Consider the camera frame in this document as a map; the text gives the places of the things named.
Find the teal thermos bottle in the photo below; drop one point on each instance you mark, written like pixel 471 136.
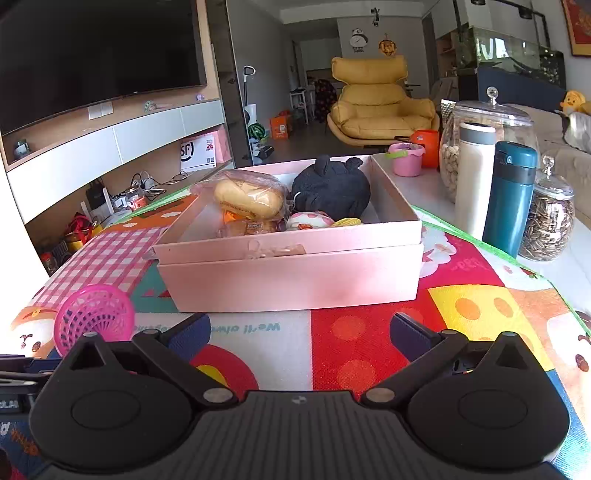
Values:
pixel 515 167

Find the pink toy bucket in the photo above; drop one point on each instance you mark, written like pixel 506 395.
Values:
pixel 406 159

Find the glass fish tank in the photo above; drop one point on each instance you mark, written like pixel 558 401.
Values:
pixel 479 48

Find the yellow lounge armchair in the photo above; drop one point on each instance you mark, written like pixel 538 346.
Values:
pixel 374 108

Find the red framed wall picture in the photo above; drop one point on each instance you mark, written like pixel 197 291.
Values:
pixel 578 20

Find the wall television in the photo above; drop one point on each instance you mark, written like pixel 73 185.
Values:
pixel 61 55

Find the packaged bread slices bag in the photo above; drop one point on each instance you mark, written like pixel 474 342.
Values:
pixel 253 195

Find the yellow plush bear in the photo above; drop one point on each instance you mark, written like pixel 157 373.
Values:
pixel 575 101

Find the white thermos bottle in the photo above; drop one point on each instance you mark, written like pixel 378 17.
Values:
pixel 475 171

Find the pink plastic strainer scoop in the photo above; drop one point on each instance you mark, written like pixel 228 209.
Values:
pixel 99 308

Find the pink gift box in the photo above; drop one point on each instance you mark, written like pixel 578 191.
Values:
pixel 378 261

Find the black plush toy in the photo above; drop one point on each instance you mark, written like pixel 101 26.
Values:
pixel 338 189

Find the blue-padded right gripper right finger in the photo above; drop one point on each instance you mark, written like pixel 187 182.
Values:
pixel 412 338

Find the orange cardboard box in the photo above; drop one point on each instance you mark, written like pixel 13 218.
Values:
pixel 281 126

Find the colourful cartoon play mat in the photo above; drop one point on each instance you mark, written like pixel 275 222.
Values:
pixel 463 286

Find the packaged bread with QR label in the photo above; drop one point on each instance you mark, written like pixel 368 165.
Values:
pixel 237 225

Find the panda wall clock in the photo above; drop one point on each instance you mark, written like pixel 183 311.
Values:
pixel 358 40

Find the white SF express parcel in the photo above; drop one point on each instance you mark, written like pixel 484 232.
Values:
pixel 204 151

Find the large glass jar with lid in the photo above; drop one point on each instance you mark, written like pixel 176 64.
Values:
pixel 489 122

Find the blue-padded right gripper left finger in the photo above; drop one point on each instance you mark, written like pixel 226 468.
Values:
pixel 188 338

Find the small jar of sunflower seeds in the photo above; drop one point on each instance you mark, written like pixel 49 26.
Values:
pixel 551 217

